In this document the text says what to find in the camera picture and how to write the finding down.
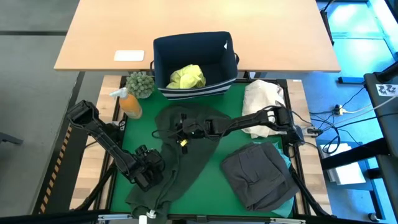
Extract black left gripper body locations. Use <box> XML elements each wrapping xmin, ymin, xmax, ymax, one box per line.
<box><xmin>132</xmin><ymin>151</ymin><xmax>165</xmax><ymax>191</ymax></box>

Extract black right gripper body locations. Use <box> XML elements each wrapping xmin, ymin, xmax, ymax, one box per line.
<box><xmin>181</xmin><ymin>116</ymin><xmax>216</xmax><ymax>140</ymax></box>

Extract dark green garment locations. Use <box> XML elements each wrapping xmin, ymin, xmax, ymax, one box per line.
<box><xmin>125</xmin><ymin>103</ymin><xmax>233</xmax><ymax>220</ymax></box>

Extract yellow garment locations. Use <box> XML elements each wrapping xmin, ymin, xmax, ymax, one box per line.
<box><xmin>166</xmin><ymin>64</ymin><xmax>206</xmax><ymax>90</ymax></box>

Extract black garment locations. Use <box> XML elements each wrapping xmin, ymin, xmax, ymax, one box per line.
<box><xmin>221</xmin><ymin>142</ymin><xmax>300</xmax><ymax>212</ymax></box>

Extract teal shorts with white lining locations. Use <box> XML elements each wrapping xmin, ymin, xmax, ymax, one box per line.
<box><xmin>253</xmin><ymin>140</ymin><xmax>296</xmax><ymax>218</ymax></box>

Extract navy white striped laundry basket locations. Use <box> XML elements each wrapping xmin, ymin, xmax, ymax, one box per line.
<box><xmin>150</xmin><ymin>30</ymin><xmax>240</xmax><ymax>100</ymax></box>

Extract orange spray bottle white trigger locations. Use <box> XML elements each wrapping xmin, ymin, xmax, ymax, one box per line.
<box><xmin>109</xmin><ymin>87</ymin><xmax>143</xmax><ymax>120</ymax></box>

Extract green succulent in grey pot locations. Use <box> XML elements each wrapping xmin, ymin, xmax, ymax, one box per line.
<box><xmin>125</xmin><ymin>71</ymin><xmax>155</xmax><ymax>100</ymax></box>

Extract cream folded garment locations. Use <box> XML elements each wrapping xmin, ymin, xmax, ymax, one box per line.
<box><xmin>241</xmin><ymin>79</ymin><xmax>287</xmax><ymax>139</ymax></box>

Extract black panel with hazard stripes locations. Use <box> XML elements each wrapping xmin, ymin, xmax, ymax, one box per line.
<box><xmin>32</xmin><ymin>124</ymin><xmax>90</xmax><ymax>215</ymax></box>

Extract white card on table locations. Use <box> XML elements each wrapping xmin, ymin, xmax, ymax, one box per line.
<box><xmin>114</xmin><ymin>50</ymin><xmax>146</xmax><ymax>62</ymax></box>

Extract light wooden desk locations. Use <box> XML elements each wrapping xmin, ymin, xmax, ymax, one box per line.
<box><xmin>53</xmin><ymin>0</ymin><xmax>342</xmax><ymax>73</ymax></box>

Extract black furniture foot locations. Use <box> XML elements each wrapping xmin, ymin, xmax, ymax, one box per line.
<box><xmin>0</xmin><ymin>132</ymin><xmax>24</xmax><ymax>146</ymax></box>

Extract white floor box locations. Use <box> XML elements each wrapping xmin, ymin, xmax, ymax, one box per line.
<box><xmin>323</xmin><ymin>142</ymin><xmax>367</xmax><ymax>186</ymax></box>

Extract dark grey side table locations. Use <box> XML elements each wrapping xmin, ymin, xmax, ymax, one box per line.
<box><xmin>363</xmin><ymin>73</ymin><xmax>398</xmax><ymax>224</ymax></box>

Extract white sheet with black marks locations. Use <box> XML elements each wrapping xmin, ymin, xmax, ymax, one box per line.
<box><xmin>375</xmin><ymin>83</ymin><xmax>398</xmax><ymax>97</ymax></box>

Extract black slanted bar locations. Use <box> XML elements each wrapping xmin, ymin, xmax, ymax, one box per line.
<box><xmin>374</xmin><ymin>60</ymin><xmax>398</xmax><ymax>83</ymax></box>

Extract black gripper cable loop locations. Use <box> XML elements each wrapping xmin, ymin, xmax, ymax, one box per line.
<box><xmin>151</xmin><ymin>129</ymin><xmax>183</xmax><ymax>140</ymax></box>

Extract black aluminium table frame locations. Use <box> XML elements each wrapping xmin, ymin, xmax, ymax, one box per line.
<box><xmin>93</xmin><ymin>74</ymin><xmax>333</xmax><ymax>222</ymax></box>

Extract black floor cable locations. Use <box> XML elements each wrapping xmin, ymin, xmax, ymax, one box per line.
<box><xmin>309</xmin><ymin>85</ymin><xmax>398</xmax><ymax>155</ymax></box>

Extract yellow floor cable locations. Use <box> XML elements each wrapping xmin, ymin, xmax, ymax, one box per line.
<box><xmin>340</xmin><ymin>95</ymin><xmax>398</xmax><ymax>114</ymax></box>

